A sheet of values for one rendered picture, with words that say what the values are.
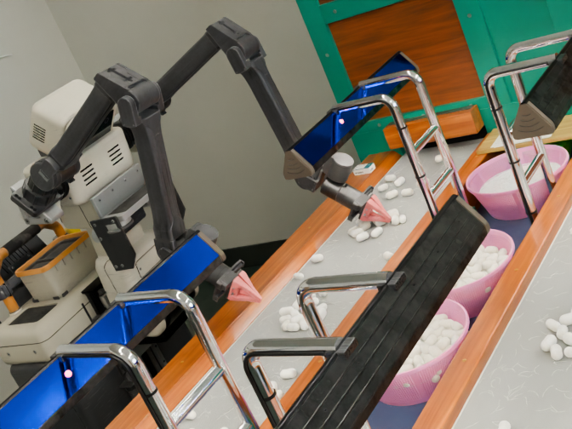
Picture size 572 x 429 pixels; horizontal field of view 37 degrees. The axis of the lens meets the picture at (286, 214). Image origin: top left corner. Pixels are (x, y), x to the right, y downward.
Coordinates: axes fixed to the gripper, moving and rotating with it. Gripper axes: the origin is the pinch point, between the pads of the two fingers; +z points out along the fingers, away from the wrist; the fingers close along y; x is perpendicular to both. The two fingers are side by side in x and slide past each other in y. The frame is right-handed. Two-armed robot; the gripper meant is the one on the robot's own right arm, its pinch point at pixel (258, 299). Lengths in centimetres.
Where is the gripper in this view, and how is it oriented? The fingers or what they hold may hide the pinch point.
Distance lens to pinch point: 203.8
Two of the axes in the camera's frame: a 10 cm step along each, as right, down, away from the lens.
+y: 5.0, -4.9, 7.2
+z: 8.4, 4.9, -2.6
